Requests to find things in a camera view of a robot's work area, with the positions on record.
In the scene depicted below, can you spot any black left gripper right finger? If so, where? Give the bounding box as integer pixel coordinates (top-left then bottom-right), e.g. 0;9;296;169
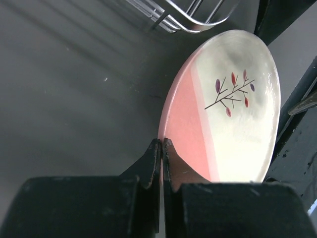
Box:
162;139;317;238

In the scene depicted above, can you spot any metal wire dish rack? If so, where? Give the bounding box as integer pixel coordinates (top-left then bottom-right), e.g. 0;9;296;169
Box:
128;0;239;34

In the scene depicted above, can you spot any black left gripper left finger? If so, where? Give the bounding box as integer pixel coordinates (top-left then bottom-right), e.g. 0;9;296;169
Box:
0;139;161;238

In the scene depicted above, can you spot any pink cream plate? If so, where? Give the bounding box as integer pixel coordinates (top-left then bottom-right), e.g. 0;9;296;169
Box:
158;30;281;182

